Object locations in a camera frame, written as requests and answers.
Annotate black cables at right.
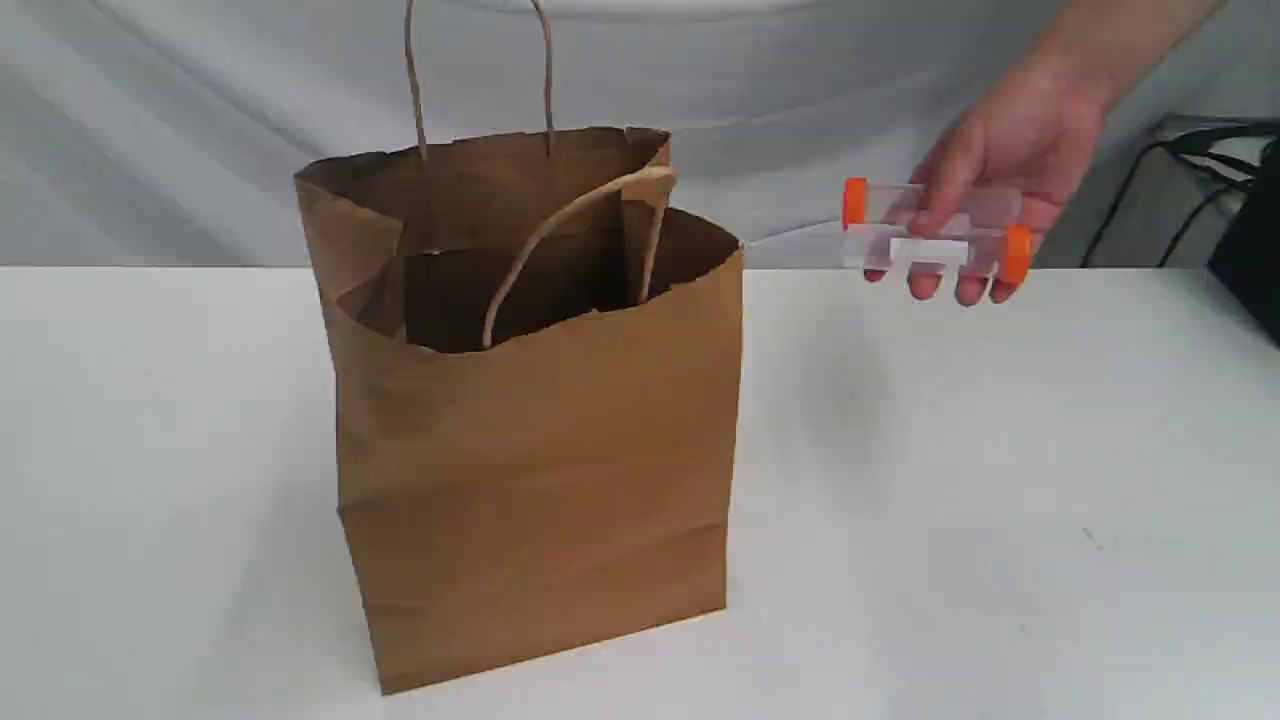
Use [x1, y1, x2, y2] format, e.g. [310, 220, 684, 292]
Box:
[1080, 120, 1280, 269]

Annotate person's bare forearm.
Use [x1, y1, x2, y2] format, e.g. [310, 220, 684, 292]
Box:
[1027, 1, 1225, 113]

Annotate white draped backdrop cloth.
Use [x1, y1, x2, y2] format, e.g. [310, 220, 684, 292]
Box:
[0, 0, 1280, 269]

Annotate black box at right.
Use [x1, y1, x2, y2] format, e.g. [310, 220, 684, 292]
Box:
[1208, 138, 1279, 347]

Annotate clear tube orange cap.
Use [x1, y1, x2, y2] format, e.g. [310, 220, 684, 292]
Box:
[842, 178, 1023, 233]
[837, 224, 1038, 284]

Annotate brown paper bag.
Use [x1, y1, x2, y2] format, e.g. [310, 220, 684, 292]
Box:
[294, 3, 744, 694]

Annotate person's bare hand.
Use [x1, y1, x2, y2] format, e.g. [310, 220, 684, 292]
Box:
[864, 61, 1108, 307]

